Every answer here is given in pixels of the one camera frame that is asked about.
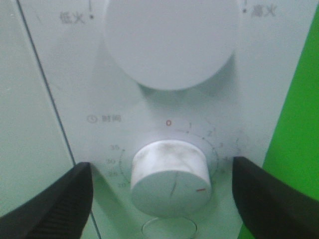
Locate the white upper power knob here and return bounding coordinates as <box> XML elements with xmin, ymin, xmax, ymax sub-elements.
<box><xmin>104</xmin><ymin>0</ymin><xmax>240</xmax><ymax>90</ymax></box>

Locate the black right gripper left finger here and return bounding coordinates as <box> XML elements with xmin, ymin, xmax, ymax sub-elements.
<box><xmin>0</xmin><ymin>162</ymin><xmax>93</xmax><ymax>239</ymax></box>

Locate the white microwave door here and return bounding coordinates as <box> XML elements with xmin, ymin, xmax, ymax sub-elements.
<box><xmin>0</xmin><ymin>0</ymin><xmax>98</xmax><ymax>239</ymax></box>

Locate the round white door release button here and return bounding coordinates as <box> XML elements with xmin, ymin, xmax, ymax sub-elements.
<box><xmin>141</xmin><ymin>217</ymin><xmax>197</xmax><ymax>239</ymax></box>

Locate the white microwave oven body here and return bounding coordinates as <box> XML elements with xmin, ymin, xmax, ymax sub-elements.
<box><xmin>18</xmin><ymin>0</ymin><xmax>319</xmax><ymax>239</ymax></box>

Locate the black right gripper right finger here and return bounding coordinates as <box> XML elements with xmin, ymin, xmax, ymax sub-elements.
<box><xmin>232</xmin><ymin>156</ymin><xmax>319</xmax><ymax>239</ymax></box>

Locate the white timer knob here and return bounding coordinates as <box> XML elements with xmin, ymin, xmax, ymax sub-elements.
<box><xmin>131</xmin><ymin>140</ymin><xmax>212</xmax><ymax>218</ymax></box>

